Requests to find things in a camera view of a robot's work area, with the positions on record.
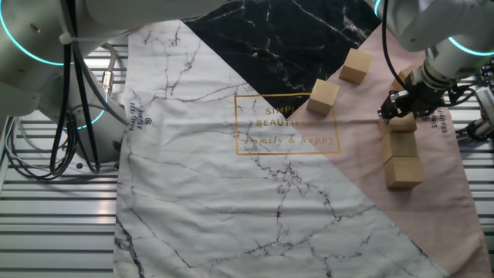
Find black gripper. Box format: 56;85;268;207
377;75;447;121

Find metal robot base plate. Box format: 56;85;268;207
49;152;120;175

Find silver side camera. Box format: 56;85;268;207
475;86;494;124

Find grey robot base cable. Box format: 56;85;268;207
100;42;119;96

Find light wooden cube block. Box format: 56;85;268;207
306;78;340;117
338;48;374;85
384;155;425;191
391;63;422;93
381;131;420;164
377;111;418;134

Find black side camera cable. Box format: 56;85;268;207
465;117;494;142

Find marble pattern table cloth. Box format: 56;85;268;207
111;0;493;278

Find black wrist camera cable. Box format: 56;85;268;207
381;0;478;109

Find black keyboard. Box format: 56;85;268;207
478;57;494;84

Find white cable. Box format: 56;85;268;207
2;115;63;181

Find black cable bundle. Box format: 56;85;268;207
48;0;130;181

